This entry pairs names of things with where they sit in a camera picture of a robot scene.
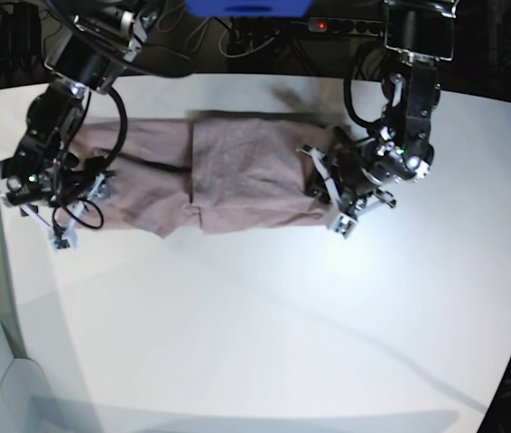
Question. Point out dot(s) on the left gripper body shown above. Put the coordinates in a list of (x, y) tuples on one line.
[(362, 172)]

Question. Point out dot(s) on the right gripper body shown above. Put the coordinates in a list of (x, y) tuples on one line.
[(55, 185)]

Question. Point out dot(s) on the mauve t-shirt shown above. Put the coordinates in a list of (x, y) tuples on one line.
[(218, 172)]

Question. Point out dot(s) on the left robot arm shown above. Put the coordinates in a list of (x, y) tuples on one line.
[(418, 34)]

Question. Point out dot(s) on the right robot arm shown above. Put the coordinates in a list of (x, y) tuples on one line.
[(102, 41)]

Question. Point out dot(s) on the blue box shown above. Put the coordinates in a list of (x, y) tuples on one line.
[(248, 8)]

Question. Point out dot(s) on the black power strip red switch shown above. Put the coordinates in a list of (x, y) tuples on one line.
[(346, 27)]

